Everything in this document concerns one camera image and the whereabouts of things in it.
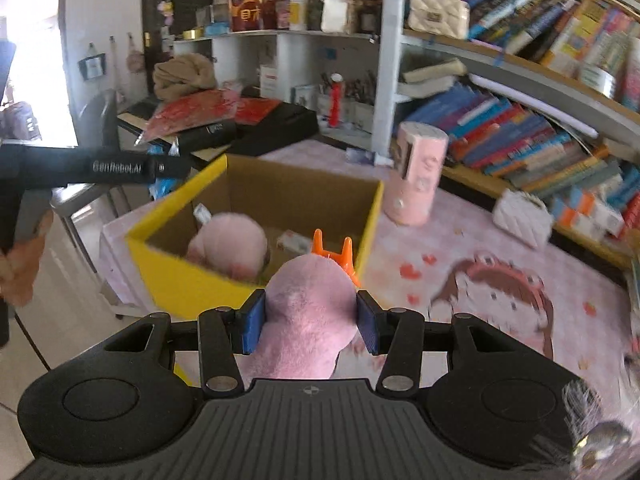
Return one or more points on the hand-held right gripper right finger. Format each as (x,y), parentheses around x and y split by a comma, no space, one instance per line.
(367,325)

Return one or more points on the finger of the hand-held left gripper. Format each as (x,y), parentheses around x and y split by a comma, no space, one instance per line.
(175,167)

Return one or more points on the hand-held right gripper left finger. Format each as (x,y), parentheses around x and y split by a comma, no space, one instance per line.
(252,322)

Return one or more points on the small pink plush toy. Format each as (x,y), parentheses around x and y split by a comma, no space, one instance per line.
(310,310)

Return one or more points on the yellow cardboard box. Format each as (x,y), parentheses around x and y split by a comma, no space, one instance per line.
(190,280)

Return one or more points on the large pink plush pig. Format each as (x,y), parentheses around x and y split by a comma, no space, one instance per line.
(230,245)

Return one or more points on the small white red-label box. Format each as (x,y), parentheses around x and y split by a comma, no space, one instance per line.
(292,242)

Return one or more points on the person's left hand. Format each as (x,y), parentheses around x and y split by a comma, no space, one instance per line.
(27,270)

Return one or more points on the black long box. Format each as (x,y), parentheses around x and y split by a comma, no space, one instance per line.
(207,135)

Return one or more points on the large red packet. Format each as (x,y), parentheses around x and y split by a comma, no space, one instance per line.
(195,110)

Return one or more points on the beige cloth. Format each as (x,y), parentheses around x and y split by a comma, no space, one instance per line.
(182,77)

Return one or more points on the small red packet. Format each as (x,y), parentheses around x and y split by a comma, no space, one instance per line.
(257,110)

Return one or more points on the black case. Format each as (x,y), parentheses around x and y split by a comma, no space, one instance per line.
(280,130)

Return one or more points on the pink hanging bag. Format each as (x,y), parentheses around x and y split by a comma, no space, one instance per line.
(133,57)

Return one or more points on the pink checked tablecloth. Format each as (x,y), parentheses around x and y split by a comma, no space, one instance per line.
(450,240)

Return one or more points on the white card red label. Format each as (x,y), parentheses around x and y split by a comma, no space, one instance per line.
(269,80)

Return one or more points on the blue packets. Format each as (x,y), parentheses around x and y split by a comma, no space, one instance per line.
(218,27)

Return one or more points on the pink cylinder canister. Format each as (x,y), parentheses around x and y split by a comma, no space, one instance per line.
(415,180)

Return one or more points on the small hanging doll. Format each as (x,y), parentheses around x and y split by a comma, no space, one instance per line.
(165,12)

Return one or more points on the red cartoon figure lantern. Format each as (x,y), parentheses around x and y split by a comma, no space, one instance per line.
(252,2)

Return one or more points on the white quilted purse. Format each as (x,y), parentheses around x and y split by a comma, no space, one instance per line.
(522,217)

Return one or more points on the white pen holder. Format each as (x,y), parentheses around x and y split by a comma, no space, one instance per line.
(360,115)

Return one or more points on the white jar yellow label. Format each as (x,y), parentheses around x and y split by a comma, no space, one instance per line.
(299,12)

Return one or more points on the white wooden bookshelf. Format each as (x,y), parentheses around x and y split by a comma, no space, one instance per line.
(387,85)

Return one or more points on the white gift box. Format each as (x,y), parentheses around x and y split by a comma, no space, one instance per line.
(337,2)

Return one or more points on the row of colourful books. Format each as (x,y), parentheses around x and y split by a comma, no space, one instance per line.
(500,135)
(550,25)

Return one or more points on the blue orange white carton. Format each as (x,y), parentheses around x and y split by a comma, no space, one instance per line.
(572,212)
(607,220)

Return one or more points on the thick white book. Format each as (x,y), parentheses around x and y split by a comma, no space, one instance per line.
(432,77)

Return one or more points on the crinkled clear plastic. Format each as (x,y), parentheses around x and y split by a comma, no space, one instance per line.
(600,440)

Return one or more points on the cream quilted purse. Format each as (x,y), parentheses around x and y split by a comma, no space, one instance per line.
(437,17)

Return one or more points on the round white tin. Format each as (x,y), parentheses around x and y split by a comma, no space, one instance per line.
(605,82)

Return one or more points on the black wall pouch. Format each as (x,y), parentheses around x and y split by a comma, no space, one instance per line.
(92,66)

